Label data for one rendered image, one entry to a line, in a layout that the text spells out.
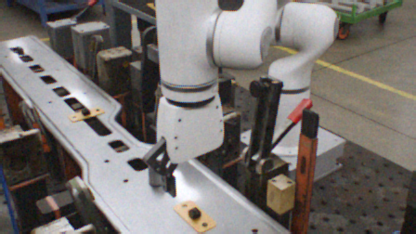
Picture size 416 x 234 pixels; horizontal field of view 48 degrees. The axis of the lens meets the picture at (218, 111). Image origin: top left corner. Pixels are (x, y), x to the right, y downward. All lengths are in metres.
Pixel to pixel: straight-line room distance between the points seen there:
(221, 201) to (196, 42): 0.34
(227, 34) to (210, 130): 0.18
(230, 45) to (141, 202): 0.38
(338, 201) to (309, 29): 0.49
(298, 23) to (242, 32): 0.64
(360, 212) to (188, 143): 0.75
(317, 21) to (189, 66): 0.65
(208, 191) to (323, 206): 0.54
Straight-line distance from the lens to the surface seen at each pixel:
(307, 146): 0.76
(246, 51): 0.60
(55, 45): 1.71
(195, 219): 0.81
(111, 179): 0.93
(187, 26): 0.61
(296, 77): 1.29
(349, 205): 1.39
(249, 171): 0.87
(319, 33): 1.23
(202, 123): 0.70
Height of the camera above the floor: 1.53
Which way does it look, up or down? 27 degrees down
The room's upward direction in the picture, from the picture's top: straight up
